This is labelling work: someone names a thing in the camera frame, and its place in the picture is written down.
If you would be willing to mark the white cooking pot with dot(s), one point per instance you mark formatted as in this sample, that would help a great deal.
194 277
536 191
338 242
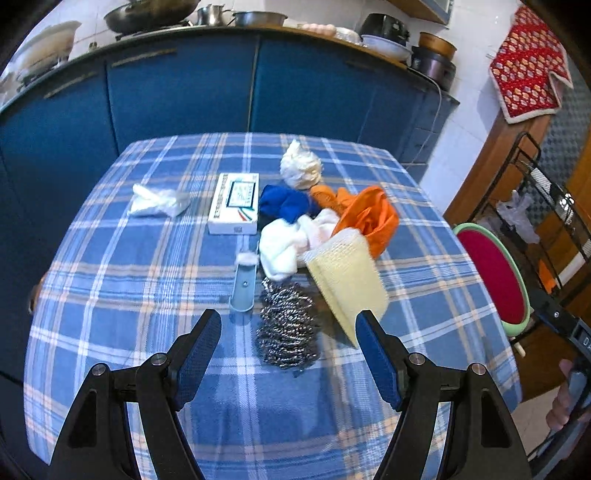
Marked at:
46 44

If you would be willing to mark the white plastic bag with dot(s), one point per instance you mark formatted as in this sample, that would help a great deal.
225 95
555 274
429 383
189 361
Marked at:
519 214

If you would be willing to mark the steel bowl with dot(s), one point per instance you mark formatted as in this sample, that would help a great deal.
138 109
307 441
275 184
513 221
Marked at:
258 19

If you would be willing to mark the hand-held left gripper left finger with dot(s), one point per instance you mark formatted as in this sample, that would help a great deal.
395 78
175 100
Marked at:
196 364

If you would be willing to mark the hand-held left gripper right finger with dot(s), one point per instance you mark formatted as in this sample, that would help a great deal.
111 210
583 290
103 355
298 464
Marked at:
376 364

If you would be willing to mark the small steel pot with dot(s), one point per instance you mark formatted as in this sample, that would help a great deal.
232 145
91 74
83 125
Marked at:
213 15

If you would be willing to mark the steel wool scourer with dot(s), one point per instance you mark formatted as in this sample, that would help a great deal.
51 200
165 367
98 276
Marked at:
286 327

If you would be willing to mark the white cotton wad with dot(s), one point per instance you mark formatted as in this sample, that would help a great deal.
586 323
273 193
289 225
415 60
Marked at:
247 257

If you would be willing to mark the black pot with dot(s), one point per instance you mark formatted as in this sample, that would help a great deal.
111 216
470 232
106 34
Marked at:
385 27

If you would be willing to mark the light blue plastic channel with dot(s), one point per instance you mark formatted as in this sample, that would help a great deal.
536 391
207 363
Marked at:
242 290

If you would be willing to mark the orange item on rack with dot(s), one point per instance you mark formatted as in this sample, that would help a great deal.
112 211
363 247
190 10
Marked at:
548 276

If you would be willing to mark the clear crumpled plastic wrap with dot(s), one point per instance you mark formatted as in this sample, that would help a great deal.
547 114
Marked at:
154 201

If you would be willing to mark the blue cloth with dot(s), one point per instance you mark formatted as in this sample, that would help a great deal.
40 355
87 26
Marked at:
284 203

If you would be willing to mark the white cardboard box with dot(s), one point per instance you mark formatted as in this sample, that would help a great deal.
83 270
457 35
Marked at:
233 203

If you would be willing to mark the blue plaid tablecloth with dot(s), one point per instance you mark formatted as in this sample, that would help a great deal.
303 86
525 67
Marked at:
138 286

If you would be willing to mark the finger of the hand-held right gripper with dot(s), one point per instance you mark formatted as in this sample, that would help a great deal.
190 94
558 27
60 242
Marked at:
551 308

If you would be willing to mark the black wok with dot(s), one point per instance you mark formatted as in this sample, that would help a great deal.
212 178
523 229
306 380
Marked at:
147 14

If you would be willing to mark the cream crumpled cloth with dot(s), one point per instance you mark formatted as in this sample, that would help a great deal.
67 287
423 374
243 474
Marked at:
300 166

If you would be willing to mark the orange cloth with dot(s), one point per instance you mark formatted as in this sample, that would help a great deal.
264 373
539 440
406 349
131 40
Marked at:
369 217

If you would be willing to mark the black rice cooker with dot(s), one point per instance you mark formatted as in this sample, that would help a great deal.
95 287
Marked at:
434 69

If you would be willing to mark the blue kitchen cabinet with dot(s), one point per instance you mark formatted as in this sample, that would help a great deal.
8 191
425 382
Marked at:
184 92

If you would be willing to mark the brown pot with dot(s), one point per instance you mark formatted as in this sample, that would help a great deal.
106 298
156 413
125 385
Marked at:
436 44

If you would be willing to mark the yellow mesh cloth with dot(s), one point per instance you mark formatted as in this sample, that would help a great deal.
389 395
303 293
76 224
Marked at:
348 281

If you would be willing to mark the white bowl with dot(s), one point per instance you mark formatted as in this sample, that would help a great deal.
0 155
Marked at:
388 48

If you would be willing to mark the person's right hand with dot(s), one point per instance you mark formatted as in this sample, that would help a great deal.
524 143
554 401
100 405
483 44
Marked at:
561 401

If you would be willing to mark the white cloth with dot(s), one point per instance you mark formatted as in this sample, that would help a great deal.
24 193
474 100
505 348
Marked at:
281 249

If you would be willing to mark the red basin with green rim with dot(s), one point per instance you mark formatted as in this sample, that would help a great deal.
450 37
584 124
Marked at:
491 277

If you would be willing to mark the eggs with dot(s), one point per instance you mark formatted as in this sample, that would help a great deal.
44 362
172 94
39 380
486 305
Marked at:
318 29

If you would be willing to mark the wooden door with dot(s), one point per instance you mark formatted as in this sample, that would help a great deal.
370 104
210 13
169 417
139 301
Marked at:
485 175

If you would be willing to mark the red patterned hanging cloth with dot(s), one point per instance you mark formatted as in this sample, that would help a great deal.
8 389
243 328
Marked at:
526 64

